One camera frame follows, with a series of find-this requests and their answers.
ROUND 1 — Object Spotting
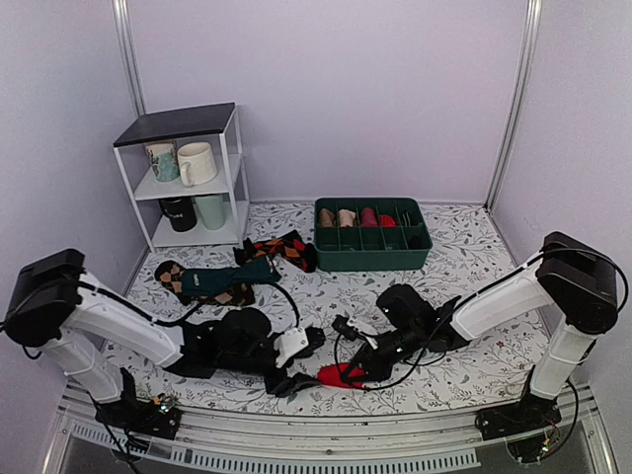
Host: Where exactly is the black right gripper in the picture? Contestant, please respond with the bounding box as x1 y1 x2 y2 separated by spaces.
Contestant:
343 322 425 381

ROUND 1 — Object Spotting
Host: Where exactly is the red sock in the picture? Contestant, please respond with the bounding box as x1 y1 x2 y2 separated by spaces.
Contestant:
316 363 345 388
379 214 398 228

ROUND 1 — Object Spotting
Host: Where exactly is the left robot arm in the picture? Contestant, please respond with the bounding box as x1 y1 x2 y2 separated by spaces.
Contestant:
3 249 325 429

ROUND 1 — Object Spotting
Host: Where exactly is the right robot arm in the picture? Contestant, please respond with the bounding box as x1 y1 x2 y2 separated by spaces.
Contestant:
327 232 630 431

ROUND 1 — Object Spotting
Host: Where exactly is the floral table cloth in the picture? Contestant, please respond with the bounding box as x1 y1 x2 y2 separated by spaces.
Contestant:
103 205 548 417

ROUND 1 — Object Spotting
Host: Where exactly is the black orange argyle sock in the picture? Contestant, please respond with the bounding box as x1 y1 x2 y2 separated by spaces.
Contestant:
233 230 317 273

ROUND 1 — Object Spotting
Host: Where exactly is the green divided organizer box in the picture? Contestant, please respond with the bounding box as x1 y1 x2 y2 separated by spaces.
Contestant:
314 197 433 272

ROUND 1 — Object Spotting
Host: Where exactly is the maroon rolled sock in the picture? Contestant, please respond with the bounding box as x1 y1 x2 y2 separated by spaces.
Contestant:
360 207 379 228

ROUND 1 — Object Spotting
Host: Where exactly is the tan rolled sock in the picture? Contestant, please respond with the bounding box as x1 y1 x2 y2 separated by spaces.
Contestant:
318 208 337 228

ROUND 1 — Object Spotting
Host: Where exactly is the beige rolled sock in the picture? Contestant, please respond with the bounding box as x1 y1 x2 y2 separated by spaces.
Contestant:
337 208 356 228

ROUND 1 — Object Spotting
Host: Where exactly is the red rolled sock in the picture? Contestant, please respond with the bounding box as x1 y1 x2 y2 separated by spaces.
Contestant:
379 214 398 228

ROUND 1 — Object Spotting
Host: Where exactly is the dark teal sock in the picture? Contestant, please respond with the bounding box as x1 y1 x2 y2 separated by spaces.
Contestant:
181 257 281 299

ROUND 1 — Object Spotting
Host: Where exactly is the brown argyle sock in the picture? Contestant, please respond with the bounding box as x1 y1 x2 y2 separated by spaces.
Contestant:
154 261 255 307

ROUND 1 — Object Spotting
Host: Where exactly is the mint green mug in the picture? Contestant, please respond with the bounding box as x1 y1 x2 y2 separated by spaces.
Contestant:
195 195 225 230

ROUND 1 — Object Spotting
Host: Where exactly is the black mug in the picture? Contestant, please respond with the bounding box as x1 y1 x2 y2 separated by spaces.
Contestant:
159 197 198 232

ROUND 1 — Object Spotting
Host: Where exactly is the white shelf rack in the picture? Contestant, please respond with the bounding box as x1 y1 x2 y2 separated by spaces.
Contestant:
113 103 250 252

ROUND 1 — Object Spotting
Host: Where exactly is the cream mug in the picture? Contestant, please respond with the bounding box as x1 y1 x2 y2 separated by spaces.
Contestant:
177 142 217 188

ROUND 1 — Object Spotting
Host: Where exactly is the teal patterned mug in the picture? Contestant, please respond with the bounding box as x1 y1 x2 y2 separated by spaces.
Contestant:
144 140 180 183

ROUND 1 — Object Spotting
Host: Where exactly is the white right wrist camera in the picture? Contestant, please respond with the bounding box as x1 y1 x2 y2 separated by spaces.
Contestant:
348 318 380 350

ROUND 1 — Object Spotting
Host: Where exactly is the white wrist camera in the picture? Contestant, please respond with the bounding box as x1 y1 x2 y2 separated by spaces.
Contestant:
348 318 380 350
273 327 308 368

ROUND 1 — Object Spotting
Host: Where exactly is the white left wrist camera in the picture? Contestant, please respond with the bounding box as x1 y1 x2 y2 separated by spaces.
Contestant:
273 327 308 368

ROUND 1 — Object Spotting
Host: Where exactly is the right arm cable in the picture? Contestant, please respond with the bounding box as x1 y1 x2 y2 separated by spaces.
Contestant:
333 315 453 392

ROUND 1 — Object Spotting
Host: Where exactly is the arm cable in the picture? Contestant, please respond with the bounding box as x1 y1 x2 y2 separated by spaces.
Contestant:
333 315 453 392
152 281 301 332

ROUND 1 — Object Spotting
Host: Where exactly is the aluminium front rail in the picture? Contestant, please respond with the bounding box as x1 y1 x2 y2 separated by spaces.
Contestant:
41 383 624 473

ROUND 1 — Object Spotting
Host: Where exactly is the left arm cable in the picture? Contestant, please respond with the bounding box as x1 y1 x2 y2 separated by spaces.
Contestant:
152 281 301 332

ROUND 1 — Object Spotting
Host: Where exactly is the right aluminium corner post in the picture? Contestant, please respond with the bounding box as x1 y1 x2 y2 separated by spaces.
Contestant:
485 0 543 214

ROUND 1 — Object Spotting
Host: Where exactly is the aluminium corner post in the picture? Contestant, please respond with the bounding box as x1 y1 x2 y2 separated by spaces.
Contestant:
112 0 146 117
485 0 543 214

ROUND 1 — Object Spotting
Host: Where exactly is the left aluminium corner post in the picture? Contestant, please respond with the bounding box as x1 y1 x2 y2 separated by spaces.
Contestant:
112 0 146 117

